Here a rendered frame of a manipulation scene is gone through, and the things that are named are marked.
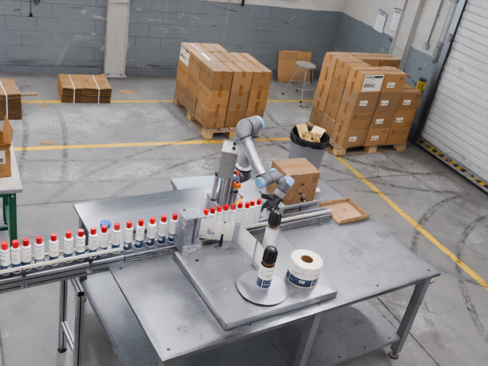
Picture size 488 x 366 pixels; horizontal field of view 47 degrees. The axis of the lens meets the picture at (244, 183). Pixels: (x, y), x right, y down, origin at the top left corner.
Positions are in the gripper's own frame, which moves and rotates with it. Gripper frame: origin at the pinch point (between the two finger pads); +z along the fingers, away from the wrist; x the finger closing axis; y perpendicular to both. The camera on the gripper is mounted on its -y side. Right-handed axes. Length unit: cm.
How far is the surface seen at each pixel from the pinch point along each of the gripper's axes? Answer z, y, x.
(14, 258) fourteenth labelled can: 77, 3, -144
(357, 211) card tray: -38, 3, 86
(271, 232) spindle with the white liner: -2.8, 31.6, -17.1
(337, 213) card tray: -29, 0, 70
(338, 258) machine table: -9, 47, 37
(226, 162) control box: -23, -1, -53
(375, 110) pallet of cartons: -134, -208, 289
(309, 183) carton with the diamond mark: -36, -18, 43
